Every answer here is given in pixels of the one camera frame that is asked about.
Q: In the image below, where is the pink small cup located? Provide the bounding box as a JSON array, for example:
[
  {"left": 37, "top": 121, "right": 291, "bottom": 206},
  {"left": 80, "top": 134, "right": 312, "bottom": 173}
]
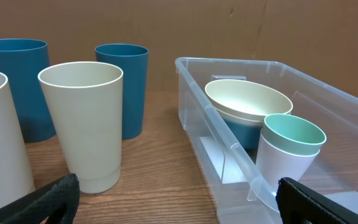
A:
[{"left": 256, "top": 134, "right": 320, "bottom": 191}]

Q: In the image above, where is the clear plastic storage bin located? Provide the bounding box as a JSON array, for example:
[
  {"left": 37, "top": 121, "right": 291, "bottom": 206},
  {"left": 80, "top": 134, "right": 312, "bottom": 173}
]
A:
[{"left": 175, "top": 57, "right": 358, "bottom": 224}]

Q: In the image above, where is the cream bowl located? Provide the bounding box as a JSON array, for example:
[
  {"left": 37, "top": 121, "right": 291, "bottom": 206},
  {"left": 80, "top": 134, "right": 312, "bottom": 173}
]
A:
[
  {"left": 215, "top": 108, "right": 264, "bottom": 127},
  {"left": 204, "top": 79, "right": 293, "bottom": 121}
]

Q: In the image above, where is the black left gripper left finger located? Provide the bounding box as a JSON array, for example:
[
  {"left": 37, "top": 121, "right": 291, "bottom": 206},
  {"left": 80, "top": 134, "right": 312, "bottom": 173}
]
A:
[{"left": 0, "top": 174, "right": 80, "bottom": 224}]

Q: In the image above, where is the dark blue tall cup right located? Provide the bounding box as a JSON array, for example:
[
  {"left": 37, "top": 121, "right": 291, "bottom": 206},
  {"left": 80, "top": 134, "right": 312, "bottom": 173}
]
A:
[{"left": 94, "top": 44, "right": 149, "bottom": 139}]

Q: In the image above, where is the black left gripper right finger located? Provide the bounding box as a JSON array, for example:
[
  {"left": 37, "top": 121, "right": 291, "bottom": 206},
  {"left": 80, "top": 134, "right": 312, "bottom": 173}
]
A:
[{"left": 275, "top": 177, "right": 358, "bottom": 224}]

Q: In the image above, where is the dark blue tall cup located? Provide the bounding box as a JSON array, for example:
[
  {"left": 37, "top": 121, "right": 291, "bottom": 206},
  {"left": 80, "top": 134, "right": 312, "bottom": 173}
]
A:
[
  {"left": 0, "top": 39, "right": 56, "bottom": 142},
  {"left": 94, "top": 44, "right": 149, "bottom": 139}
]

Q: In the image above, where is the dark blue tall cup left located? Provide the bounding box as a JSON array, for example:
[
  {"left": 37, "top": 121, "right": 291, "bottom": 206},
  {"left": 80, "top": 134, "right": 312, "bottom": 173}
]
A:
[{"left": 0, "top": 39, "right": 56, "bottom": 142}]

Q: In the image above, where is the cream bowl front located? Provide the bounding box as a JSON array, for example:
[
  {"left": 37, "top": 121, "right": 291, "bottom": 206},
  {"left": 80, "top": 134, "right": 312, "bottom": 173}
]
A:
[{"left": 204, "top": 79, "right": 293, "bottom": 121}]

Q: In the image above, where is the green small cup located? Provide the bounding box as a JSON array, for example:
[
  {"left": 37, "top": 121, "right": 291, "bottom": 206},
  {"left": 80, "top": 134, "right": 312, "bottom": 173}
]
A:
[{"left": 262, "top": 113, "right": 327, "bottom": 156}]

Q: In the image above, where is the cream tall cup right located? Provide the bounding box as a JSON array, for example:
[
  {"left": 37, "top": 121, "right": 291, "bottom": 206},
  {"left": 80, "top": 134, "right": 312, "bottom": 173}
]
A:
[{"left": 38, "top": 62, "right": 124, "bottom": 194}]

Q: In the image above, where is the dark blue bowl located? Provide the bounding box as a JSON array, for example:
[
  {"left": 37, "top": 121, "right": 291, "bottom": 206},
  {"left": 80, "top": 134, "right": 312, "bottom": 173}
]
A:
[{"left": 224, "top": 119, "right": 262, "bottom": 149}]

